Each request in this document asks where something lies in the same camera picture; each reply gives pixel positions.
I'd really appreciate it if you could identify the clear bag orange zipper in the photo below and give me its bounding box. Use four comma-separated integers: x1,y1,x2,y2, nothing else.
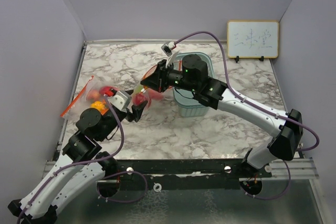
60,75,120,120

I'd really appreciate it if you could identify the orange tangerine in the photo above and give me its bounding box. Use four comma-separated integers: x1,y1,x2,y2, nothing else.
87,90,100,102

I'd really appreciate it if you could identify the teal white plastic basket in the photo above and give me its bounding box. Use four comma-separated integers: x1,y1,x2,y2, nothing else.
172,51,214,118

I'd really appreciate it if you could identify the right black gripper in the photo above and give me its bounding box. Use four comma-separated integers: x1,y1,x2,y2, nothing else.
140,60,197,94

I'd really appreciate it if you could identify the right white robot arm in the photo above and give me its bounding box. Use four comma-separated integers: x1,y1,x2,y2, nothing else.
141,54,303,177

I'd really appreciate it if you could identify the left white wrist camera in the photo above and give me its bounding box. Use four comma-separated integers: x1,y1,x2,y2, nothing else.
108,91,132,111

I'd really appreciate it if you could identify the red apple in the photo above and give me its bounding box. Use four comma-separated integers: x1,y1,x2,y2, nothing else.
132,93,148,105

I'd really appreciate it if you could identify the small whiteboard wooden frame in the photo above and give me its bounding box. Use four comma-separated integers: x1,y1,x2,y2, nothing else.
227,20,279,61

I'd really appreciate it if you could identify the yellow orange fruit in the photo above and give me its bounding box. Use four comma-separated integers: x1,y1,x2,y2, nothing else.
90,101,108,114

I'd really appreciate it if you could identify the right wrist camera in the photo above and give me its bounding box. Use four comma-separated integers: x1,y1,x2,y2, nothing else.
161,41,180,68

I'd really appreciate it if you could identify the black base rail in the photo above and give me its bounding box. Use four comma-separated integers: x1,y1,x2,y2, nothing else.
94,150,272,191

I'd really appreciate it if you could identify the green apple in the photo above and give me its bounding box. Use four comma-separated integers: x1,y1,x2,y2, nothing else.
133,83,144,94

